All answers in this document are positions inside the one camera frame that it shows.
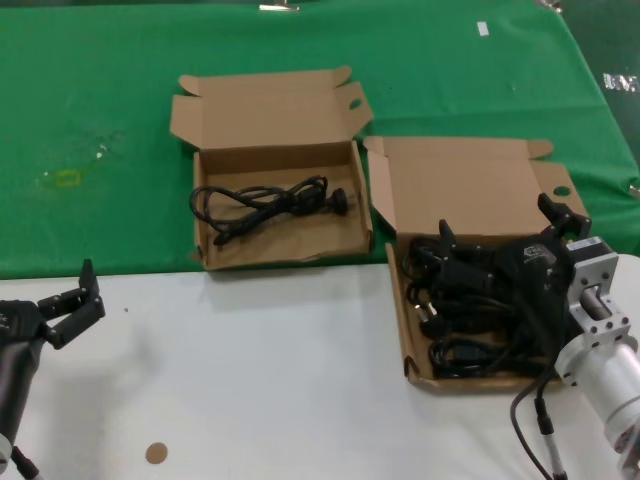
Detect crumpled silver foil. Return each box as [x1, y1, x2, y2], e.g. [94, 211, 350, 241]
[603, 73, 640, 93]

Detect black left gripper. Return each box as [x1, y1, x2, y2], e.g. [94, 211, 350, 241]
[0, 258, 107, 441]

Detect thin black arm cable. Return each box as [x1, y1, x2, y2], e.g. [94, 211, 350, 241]
[509, 369, 557, 480]

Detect shallow open cardboard box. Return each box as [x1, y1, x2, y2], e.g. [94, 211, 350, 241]
[169, 64, 375, 272]

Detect green table cloth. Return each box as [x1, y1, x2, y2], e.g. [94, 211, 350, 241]
[0, 3, 640, 281]

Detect black power cable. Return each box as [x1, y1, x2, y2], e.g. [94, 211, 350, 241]
[188, 174, 355, 247]
[404, 235, 501, 282]
[409, 293, 566, 344]
[428, 334, 561, 380]

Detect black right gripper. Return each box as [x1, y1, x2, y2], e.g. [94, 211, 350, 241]
[437, 193, 593, 362]

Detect open cardboard box torn corner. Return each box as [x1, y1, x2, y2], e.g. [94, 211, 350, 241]
[363, 134, 591, 397]

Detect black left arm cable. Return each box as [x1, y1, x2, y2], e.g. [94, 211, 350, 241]
[9, 444, 42, 480]

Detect black cable with silver connector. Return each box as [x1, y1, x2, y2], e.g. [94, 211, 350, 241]
[533, 369, 569, 480]

